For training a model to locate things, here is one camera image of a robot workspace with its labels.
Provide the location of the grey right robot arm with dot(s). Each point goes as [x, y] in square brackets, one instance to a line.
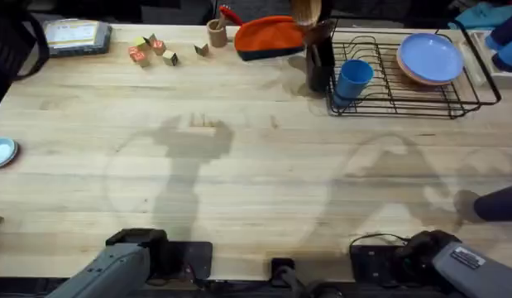
[454, 265]

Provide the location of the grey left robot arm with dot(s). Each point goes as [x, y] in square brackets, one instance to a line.
[115, 265]

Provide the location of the blue plastic cup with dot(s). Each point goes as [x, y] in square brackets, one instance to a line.
[351, 81]

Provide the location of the tan wooden cup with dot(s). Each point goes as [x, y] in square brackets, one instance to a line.
[217, 35]

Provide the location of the black cutlery holder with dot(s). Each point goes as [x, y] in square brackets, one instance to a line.
[319, 62]

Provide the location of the orange and navy zip bag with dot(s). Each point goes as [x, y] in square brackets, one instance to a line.
[268, 37]

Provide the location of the wooden toy block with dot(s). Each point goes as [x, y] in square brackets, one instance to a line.
[158, 46]
[138, 56]
[140, 43]
[202, 50]
[170, 58]

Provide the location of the red spatula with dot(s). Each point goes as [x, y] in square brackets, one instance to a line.
[230, 15]

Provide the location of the wooden spoon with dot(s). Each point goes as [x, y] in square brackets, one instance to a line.
[306, 11]

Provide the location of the blue plate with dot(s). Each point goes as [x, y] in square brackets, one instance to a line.
[431, 58]

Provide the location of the grey flat box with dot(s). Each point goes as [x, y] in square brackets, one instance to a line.
[75, 36]

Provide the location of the light blue small bowl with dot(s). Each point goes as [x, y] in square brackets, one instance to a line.
[1, 152]

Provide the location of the white tray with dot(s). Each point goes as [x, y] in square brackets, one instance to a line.
[497, 62]

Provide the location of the teal cloth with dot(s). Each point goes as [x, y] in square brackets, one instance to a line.
[483, 15]

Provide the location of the black chair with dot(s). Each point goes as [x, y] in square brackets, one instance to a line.
[11, 49]

